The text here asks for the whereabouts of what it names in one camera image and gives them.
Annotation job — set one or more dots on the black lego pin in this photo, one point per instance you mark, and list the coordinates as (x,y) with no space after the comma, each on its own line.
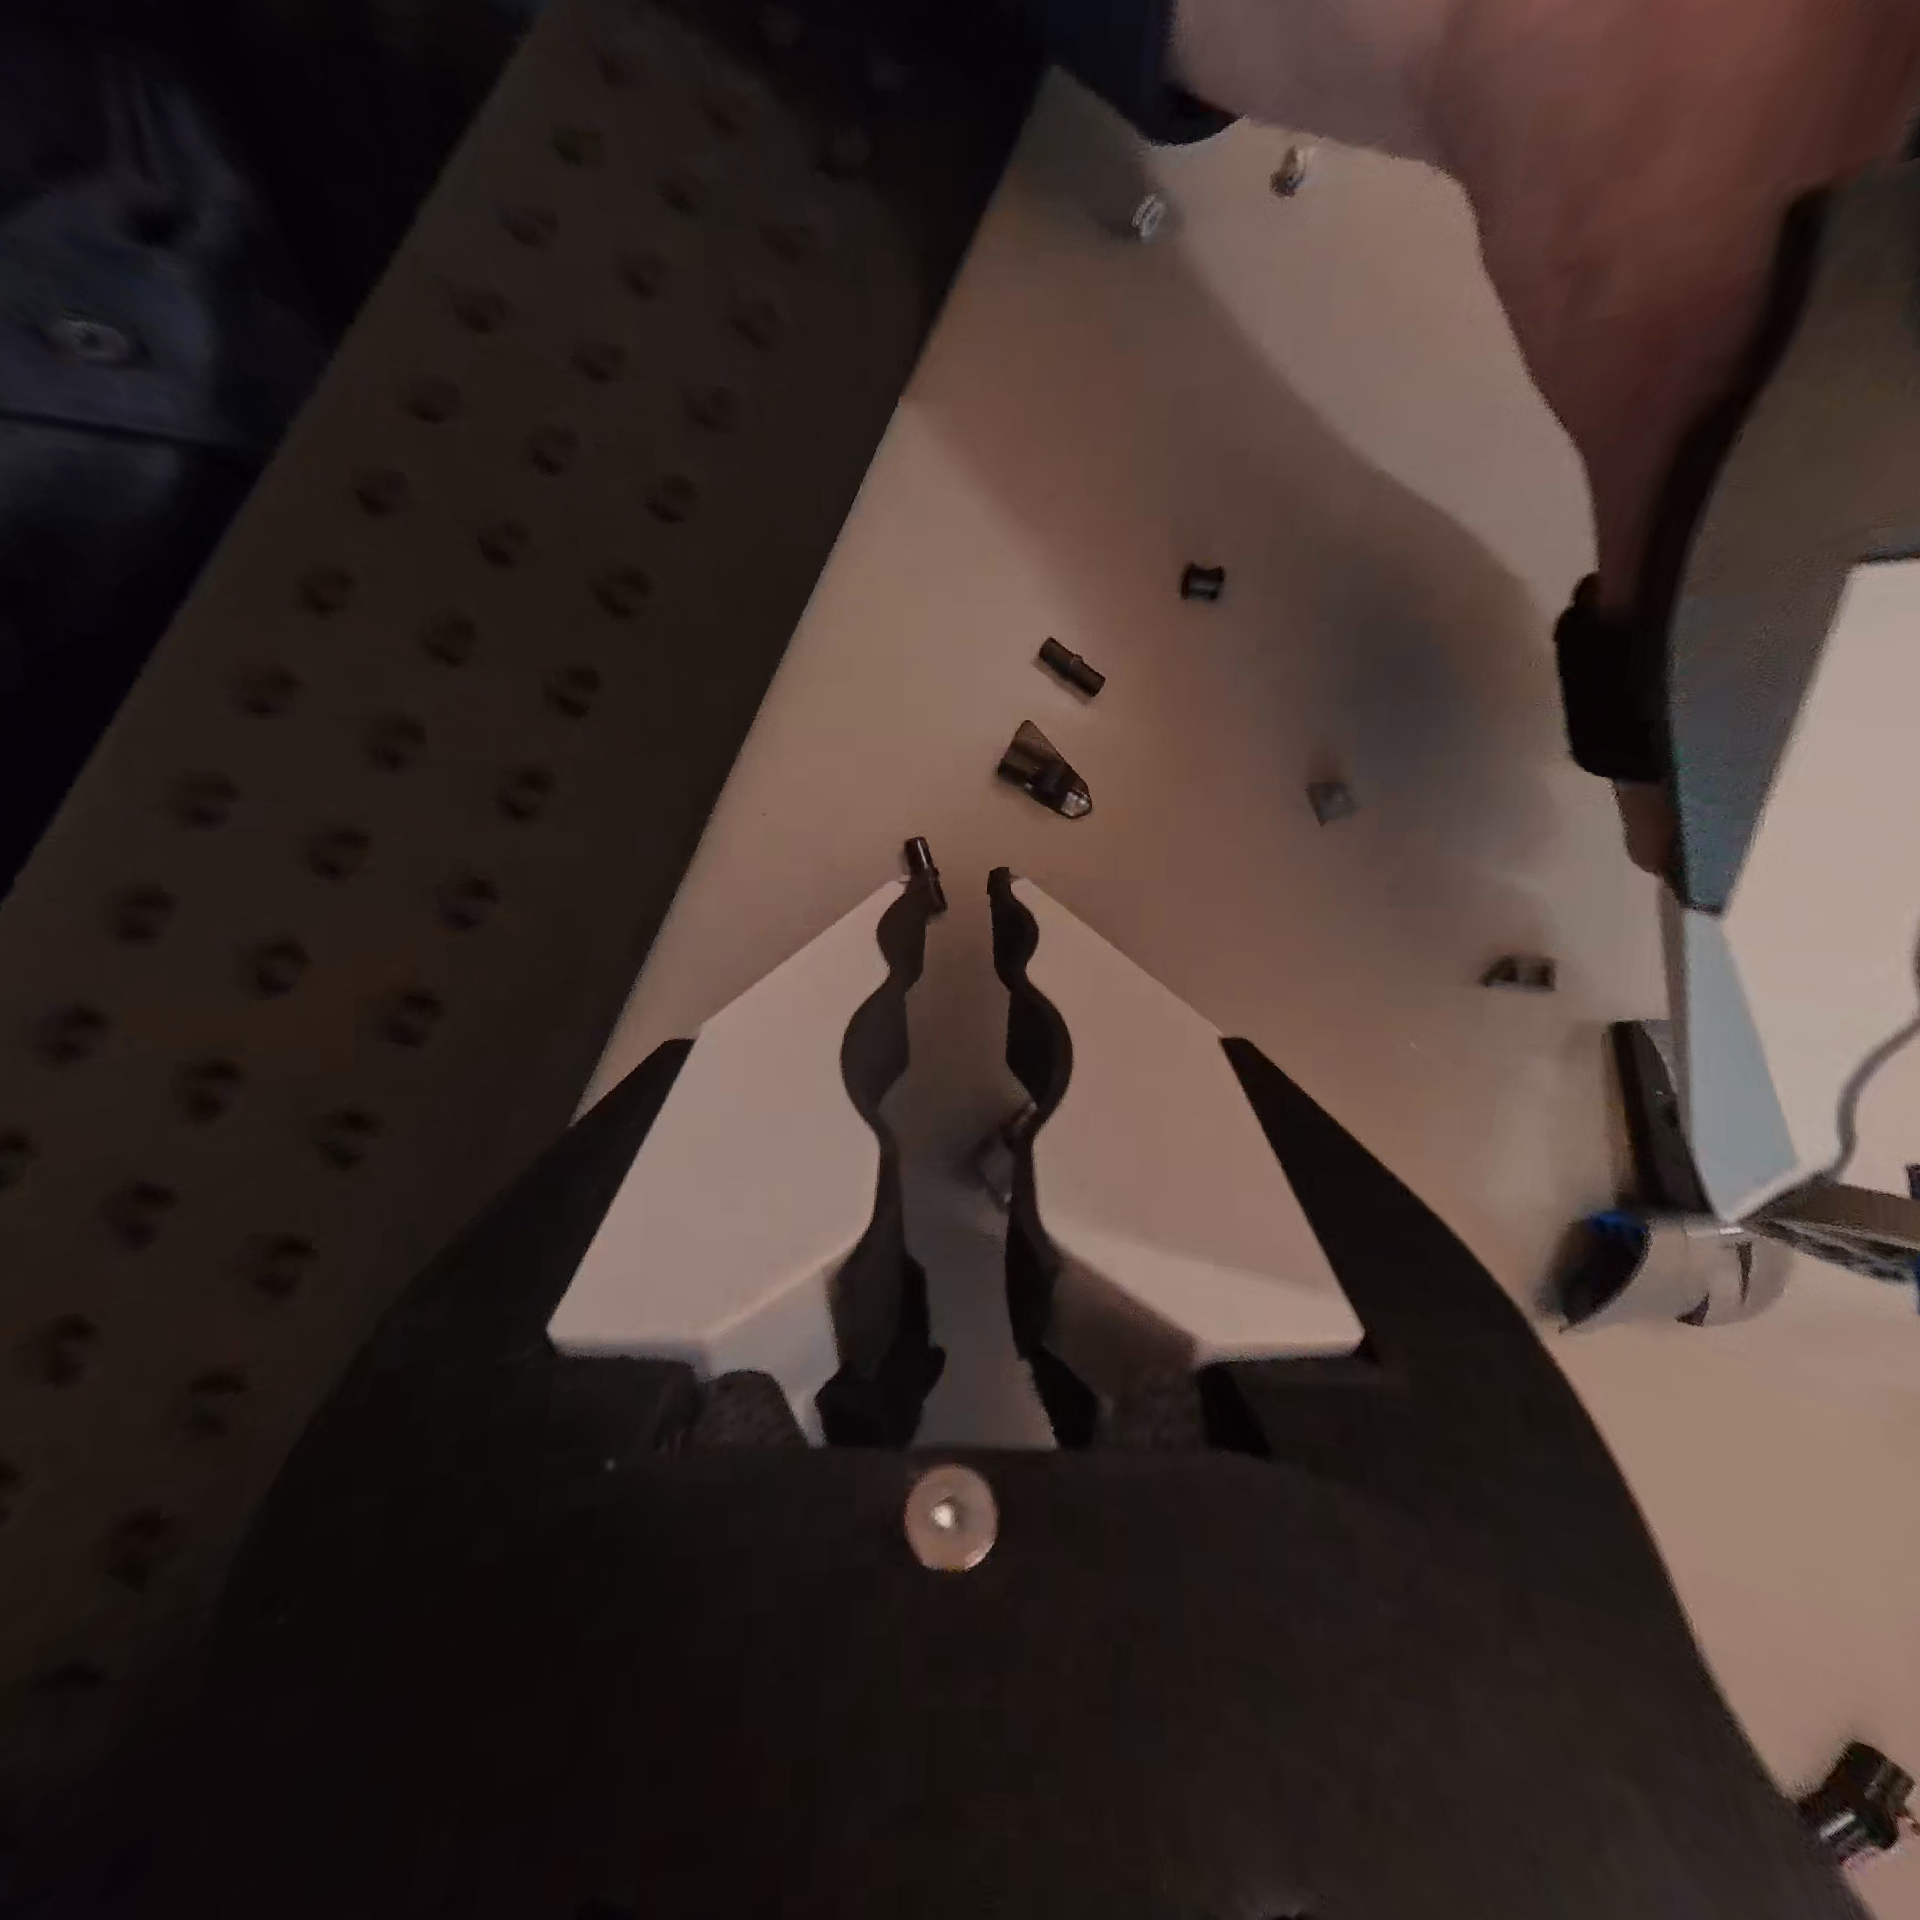
(926,869)
(1073,668)

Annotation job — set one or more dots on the small grey lego piece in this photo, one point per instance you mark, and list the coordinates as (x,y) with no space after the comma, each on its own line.
(1518,974)

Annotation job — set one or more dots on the person's left hand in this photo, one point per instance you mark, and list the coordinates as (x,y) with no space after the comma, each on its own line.
(1620,181)

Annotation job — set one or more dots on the small silver stud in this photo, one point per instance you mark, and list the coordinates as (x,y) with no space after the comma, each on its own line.
(1147,216)
(1286,167)

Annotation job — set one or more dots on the small grey lego tile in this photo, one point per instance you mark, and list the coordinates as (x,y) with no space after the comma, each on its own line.
(1330,801)

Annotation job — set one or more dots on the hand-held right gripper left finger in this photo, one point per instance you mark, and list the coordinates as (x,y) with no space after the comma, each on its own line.
(720,1200)

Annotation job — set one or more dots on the black perforated rail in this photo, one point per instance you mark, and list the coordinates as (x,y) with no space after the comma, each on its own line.
(376,674)

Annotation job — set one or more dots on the black lego bush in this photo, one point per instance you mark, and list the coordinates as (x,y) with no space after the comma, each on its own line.
(1201,582)

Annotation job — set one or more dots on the grey lego wheel arch assembly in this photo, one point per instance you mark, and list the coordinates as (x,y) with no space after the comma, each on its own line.
(1665,1268)

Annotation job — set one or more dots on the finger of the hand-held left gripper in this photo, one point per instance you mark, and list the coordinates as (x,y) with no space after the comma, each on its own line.
(1882,751)

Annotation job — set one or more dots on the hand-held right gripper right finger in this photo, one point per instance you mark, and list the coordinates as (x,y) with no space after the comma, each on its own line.
(1201,1200)

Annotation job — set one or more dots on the black wedge lego connector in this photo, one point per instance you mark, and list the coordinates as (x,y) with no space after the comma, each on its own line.
(1042,774)

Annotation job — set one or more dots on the person's dark blue clothing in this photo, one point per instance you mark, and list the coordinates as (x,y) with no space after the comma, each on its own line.
(118,301)

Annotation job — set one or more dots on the black and brown lego connector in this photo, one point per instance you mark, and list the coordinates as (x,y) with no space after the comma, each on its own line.
(1861,1799)

